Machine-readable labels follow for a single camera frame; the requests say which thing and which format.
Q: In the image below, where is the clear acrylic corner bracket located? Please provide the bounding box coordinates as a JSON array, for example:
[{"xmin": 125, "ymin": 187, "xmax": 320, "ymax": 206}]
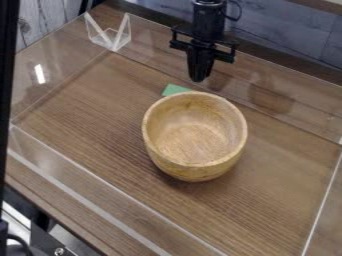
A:
[{"xmin": 84, "ymin": 12, "xmax": 130, "ymax": 52}]

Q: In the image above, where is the clear acrylic tray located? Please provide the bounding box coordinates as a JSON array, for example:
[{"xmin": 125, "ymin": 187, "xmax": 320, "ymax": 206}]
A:
[{"xmin": 6, "ymin": 12, "xmax": 342, "ymax": 256}]

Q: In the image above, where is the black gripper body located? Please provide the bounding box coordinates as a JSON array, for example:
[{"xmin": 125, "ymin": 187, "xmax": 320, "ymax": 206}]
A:
[{"xmin": 169, "ymin": 27, "xmax": 236, "ymax": 64}]

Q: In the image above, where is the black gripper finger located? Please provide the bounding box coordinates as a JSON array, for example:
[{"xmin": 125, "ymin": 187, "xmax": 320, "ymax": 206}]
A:
[
  {"xmin": 186, "ymin": 46, "xmax": 200, "ymax": 82},
  {"xmin": 200, "ymin": 48, "xmax": 214, "ymax": 80}
]

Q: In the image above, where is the black cable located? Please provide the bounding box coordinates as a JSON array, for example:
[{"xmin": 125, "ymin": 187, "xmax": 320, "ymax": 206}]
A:
[{"xmin": 5, "ymin": 234, "xmax": 33, "ymax": 256}]

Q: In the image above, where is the black metal mount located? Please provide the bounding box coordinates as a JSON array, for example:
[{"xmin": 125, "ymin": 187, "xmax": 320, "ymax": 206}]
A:
[{"xmin": 29, "ymin": 223, "xmax": 77, "ymax": 256}]

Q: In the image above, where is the wooden bowl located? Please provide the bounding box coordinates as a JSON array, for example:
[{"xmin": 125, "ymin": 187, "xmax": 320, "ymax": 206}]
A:
[{"xmin": 141, "ymin": 91, "xmax": 248, "ymax": 182}]

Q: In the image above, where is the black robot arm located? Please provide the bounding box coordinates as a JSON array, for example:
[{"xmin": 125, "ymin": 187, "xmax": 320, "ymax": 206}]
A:
[{"xmin": 169, "ymin": 0, "xmax": 237, "ymax": 82}]

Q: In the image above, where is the green flat object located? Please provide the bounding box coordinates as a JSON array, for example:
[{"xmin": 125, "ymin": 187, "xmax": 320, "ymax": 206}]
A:
[{"xmin": 161, "ymin": 84, "xmax": 190, "ymax": 97}]

